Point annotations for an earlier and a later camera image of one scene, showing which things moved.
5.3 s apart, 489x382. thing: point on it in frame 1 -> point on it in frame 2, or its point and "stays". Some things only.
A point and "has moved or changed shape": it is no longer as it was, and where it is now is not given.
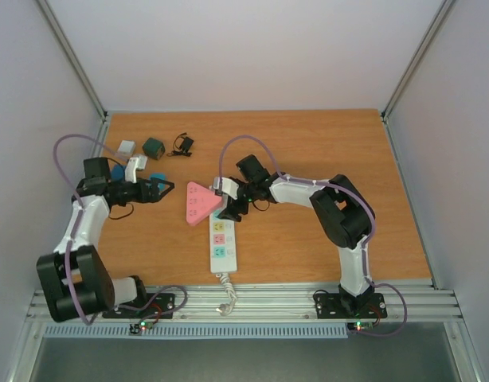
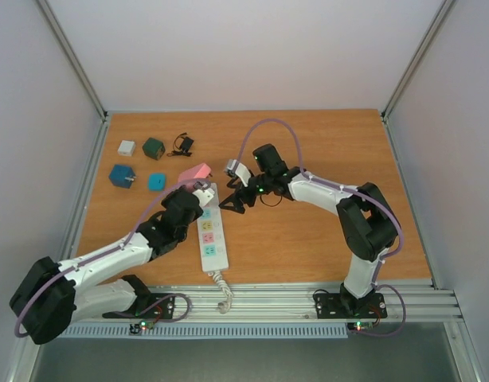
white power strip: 222,242 has moved or changed shape
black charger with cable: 185,147 stays
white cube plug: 127,148 stays
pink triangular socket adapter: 200,202 has moved or changed shape
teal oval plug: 162,186 stays
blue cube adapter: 117,172 stays
